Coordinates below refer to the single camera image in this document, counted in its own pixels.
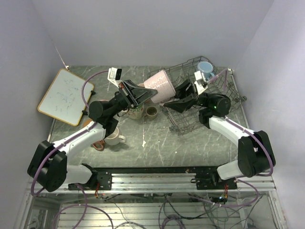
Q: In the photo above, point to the green inside floral mug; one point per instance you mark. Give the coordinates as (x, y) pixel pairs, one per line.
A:
(136, 113)

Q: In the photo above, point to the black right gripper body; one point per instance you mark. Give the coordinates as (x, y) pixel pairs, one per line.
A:
(202, 98)

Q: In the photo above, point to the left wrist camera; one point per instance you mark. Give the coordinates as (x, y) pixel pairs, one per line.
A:
(114, 76)

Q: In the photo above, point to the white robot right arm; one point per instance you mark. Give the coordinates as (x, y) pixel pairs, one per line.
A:
(255, 154)

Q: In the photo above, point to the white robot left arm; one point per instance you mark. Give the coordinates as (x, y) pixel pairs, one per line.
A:
(49, 166)

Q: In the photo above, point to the orange mug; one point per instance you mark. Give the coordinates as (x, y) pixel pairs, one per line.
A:
(99, 145)

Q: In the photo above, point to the light blue mug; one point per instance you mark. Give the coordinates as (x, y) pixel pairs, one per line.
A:
(207, 69)

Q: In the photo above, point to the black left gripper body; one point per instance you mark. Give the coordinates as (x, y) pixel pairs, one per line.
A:
(124, 99)

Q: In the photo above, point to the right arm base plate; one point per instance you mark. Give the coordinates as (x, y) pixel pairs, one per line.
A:
(210, 180)

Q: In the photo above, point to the lavender mug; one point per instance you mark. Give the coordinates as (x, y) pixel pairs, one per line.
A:
(160, 82)

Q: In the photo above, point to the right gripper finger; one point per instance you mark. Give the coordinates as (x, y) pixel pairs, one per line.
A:
(182, 105)
(184, 89)

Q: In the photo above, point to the small whiteboard wooden frame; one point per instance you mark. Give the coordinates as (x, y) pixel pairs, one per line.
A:
(64, 98)

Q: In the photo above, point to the cream white speckled mug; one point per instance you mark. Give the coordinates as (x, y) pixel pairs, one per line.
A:
(115, 138)

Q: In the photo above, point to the small olive grey cup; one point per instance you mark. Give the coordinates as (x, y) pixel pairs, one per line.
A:
(151, 112)

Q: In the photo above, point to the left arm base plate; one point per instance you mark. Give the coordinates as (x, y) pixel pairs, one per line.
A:
(100, 180)

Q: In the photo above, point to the cork coaster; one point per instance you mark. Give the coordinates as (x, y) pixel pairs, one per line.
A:
(86, 122)

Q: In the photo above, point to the aluminium mounting rail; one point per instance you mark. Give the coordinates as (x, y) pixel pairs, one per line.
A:
(166, 179)

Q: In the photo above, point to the peach pink mug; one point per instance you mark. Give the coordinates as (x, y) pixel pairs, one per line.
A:
(143, 94)

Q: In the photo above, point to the grey wire dish rack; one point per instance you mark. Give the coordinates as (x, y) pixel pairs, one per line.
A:
(222, 83)

